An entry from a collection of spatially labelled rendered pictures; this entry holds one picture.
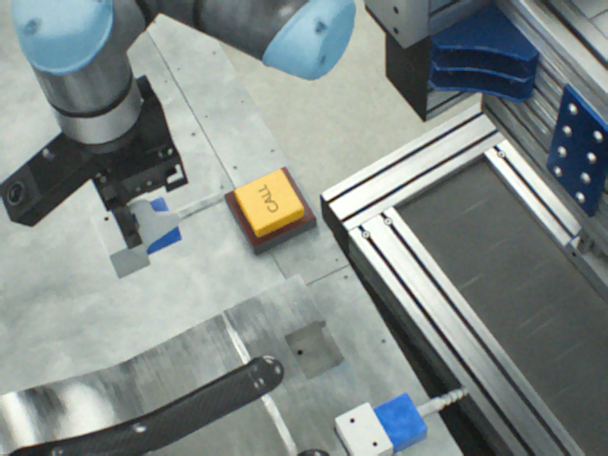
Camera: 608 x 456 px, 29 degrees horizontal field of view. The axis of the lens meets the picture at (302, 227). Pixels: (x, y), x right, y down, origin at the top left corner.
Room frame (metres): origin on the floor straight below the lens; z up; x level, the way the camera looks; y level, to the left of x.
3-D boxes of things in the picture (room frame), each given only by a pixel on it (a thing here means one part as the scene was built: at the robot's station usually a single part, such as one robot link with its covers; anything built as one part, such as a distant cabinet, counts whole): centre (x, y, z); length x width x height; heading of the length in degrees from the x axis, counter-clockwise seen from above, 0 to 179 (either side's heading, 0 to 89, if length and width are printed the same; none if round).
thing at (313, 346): (0.46, 0.00, 0.87); 0.05 x 0.05 x 0.04; 20
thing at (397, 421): (0.37, -0.08, 0.89); 0.13 x 0.05 x 0.05; 110
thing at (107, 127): (0.60, 0.16, 1.17); 0.08 x 0.08 x 0.05
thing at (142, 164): (0.60, 0.15, 1.09); 0.09 x 0.08 x 0.12; 110
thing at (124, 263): (0.60, 0.14, 0.93); 0.13 x 0.05 x 0.05; 110
